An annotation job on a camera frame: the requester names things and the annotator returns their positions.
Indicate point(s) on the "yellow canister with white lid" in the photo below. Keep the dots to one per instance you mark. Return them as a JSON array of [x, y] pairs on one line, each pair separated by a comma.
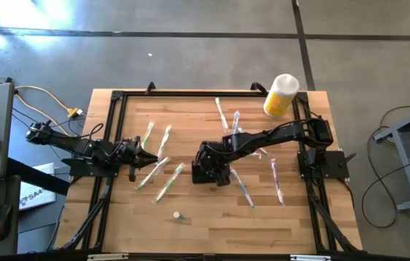
[[281, 96]]

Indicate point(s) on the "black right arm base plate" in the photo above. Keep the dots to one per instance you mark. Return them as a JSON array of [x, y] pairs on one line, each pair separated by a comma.
[[331, 163]]

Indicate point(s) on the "black diagonal beam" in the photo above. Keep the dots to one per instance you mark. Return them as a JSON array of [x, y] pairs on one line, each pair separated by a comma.
[[34, 175]]

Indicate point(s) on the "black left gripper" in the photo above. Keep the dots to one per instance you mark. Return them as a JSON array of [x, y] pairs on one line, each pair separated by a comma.
[[128, 154]]

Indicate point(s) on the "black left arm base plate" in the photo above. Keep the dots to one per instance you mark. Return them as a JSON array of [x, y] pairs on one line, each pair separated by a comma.
[[81, 168]]

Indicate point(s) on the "long blue toothbrush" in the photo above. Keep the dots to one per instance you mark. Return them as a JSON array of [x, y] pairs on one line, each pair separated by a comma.
[[242, 188]]

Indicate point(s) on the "white table clamp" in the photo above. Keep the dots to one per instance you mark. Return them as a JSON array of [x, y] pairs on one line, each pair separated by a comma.
[[310, 258], [106, 257]]

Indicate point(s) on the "black aluminium table frame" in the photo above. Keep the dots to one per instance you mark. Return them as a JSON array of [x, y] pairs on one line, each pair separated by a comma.
[[190, 94]]

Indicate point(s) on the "white toothbrush in clear wrapper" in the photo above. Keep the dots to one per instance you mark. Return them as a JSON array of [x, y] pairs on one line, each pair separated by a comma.
[[221, 113]]

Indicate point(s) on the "grey metal table frame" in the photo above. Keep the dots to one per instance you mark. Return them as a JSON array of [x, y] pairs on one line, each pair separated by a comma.
[[408, 174]]

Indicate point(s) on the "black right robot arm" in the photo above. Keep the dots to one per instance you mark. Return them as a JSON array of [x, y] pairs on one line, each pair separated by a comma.
[[273, 135]]

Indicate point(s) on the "purple toothbrush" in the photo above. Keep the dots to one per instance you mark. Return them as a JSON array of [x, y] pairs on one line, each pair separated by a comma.
[[276, 179]]

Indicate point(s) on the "green toothbrush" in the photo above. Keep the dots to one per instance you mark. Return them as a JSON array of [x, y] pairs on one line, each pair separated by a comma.
[[148, 134], [168, 183], [164, 142], [152, 174]]

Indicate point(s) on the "pink toothbrush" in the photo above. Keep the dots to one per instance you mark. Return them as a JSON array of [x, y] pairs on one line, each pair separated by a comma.
[[256, 155]]

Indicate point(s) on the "white printed paper sheet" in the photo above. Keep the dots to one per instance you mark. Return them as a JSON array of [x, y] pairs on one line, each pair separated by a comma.
[[37, 195]]

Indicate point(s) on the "short blue toothbrush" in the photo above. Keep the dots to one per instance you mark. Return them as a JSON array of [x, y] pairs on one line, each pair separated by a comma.
[[236, 121]]

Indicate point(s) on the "small blue mouthwash bottle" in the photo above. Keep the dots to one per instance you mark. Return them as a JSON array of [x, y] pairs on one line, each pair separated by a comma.
[[178, 215]]

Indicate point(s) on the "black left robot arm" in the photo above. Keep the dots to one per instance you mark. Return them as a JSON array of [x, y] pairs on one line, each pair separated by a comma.
[[66, 143]]

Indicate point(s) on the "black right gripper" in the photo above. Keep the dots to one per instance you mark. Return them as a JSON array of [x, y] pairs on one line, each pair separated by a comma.
[[212, 156]]

